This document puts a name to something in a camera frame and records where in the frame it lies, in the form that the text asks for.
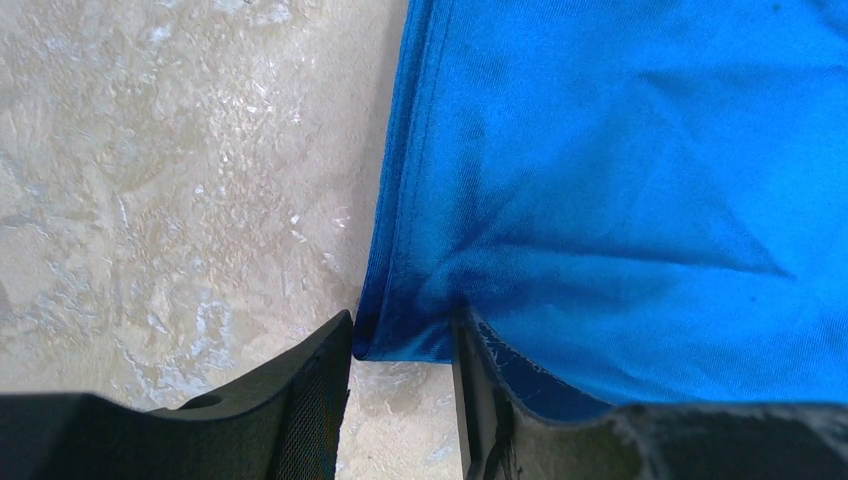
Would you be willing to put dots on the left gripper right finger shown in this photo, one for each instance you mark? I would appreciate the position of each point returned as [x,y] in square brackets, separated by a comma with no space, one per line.
[518,421]

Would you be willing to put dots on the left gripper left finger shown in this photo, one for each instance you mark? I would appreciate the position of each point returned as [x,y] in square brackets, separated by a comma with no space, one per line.
[281,420]

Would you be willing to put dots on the blue cloth napkin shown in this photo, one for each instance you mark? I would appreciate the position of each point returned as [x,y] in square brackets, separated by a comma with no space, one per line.
[646,198]

